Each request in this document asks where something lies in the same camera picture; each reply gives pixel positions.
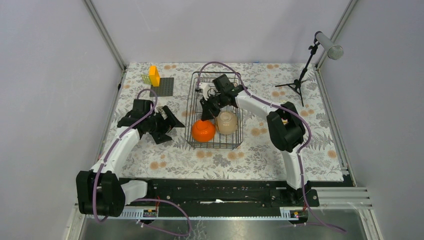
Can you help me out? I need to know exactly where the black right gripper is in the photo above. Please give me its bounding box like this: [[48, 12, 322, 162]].
[[200, 93, 227, 122]]

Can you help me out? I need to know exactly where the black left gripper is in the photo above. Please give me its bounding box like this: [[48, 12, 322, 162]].
[[145, 105, 185, 144]]

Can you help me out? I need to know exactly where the orange glossy bowl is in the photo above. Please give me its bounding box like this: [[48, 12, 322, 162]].
[[191, 119, 216, 143]]

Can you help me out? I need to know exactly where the beige bowl with leaf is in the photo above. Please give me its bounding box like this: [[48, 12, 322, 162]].
[[215, 111, 238, 135]]

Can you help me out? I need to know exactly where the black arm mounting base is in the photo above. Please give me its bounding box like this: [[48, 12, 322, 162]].
[[91, 177, 355, 219]]

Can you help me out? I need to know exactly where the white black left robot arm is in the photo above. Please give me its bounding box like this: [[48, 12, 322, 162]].
[[76, 99, 184, 217]]

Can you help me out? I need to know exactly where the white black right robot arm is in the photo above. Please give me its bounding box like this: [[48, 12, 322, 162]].
[[195, 74, 307, 206]]

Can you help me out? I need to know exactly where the floral patterned table mat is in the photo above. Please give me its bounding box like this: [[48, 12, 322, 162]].
[[121, 63, 343, 182]]

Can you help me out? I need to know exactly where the green yellow grid plate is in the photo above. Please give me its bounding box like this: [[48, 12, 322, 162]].
[[141, 74, 151, 85]]

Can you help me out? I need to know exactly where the orange plastic block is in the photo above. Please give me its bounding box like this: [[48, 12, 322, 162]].
[[148, 65, 161, 87]]

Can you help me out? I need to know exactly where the silver microphone on black stand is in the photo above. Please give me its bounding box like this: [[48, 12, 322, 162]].
[[275, 31, 344, 107]]

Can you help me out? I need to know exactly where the black wire dish rack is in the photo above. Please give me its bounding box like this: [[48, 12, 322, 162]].
[[184, 71, 245, 150]]

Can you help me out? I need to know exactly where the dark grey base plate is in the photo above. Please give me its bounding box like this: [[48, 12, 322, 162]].
[[150, 77, 175, 97]]

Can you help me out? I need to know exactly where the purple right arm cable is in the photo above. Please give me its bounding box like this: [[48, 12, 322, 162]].
[[196, 61, 348, 234]]

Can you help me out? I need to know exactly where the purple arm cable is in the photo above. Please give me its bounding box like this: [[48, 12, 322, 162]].
[[92, 88, 193, 238], [196, 61, 348, 234]]

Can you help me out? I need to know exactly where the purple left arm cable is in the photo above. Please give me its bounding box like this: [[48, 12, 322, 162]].
[[92, 88, 193, 238]]

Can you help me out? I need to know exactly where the aluminium frame rail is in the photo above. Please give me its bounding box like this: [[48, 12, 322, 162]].
[[82, 0, 127, 72]]

